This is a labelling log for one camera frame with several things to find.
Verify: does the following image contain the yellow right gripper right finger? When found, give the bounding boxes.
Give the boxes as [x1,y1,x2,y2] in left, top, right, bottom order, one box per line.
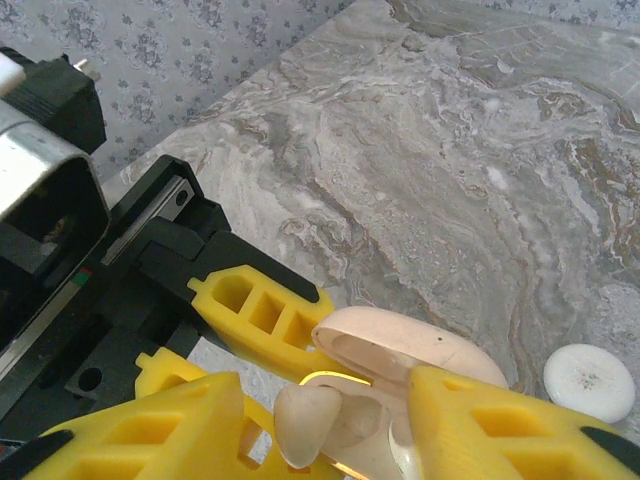
[408,364,640,480]

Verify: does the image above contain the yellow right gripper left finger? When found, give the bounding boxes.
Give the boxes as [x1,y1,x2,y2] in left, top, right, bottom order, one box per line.
[0,370,247,480]

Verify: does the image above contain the pink wireless earbud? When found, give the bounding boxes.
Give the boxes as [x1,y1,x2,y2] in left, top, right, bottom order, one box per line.
[273,383,344,470]

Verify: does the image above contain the white earbud charging case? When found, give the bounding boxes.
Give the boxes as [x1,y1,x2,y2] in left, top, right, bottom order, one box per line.
[543,343,637,424]

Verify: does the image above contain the pink earbud charging case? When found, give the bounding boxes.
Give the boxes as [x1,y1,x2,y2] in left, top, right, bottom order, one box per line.
[298,305,511,480]

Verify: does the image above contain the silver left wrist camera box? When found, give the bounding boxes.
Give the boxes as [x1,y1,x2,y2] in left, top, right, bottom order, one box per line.
[0,47,112,281]

